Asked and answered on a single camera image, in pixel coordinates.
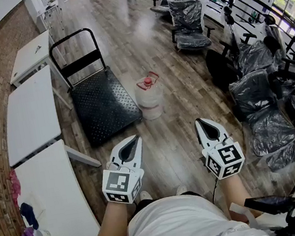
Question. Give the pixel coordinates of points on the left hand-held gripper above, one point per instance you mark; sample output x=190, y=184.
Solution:
x=119, y=183

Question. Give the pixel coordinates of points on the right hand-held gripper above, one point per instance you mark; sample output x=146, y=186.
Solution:
x=227, y=157

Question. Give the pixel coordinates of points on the black platform cart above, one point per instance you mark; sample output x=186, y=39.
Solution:
x=100, y=105

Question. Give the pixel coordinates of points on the clear water jug red cap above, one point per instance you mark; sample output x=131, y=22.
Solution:
x=149, y=97

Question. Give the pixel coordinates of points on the person's left forearm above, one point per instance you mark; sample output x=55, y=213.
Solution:
x=112, y=227

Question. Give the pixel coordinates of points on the person's right forearm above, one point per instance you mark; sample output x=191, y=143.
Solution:
x=237, y=192

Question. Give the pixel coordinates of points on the wooden floor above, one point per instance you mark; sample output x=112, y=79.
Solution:
x=148, y=41

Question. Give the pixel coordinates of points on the person's left white shoe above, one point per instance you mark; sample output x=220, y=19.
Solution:
x=145, y=195

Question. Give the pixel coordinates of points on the person's white shoe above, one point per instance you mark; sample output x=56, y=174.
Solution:
x=145, y=195
x=181, y=189

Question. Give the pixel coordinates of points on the person's black shorts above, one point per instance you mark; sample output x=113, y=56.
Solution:
x=147, y=202

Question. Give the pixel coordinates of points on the group of plastic-wrapped office chairs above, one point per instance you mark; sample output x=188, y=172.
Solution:
x=262, y=101

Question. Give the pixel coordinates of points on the person's right white shoe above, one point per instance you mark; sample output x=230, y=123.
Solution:
x=181, y=189

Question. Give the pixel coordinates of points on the long white table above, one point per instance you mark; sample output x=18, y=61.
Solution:
x=58, y=202

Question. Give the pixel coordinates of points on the person's white shirt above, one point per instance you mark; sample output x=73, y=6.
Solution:
x=177, y=227

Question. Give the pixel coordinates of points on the white rectangular table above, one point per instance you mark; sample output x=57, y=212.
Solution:
x=32, y=114

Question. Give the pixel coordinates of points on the dark blue cloth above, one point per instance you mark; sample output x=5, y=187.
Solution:
x=29, y=214

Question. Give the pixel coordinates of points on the pink cloth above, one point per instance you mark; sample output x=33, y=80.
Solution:
x=15, y=187

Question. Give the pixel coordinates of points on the small white table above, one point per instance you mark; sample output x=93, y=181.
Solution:
x=32, y=58

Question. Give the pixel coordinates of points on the narrow white table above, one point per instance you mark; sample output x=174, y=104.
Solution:
x=48, y=10

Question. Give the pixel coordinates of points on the black phone mount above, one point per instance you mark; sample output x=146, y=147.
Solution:
x=294, y=223

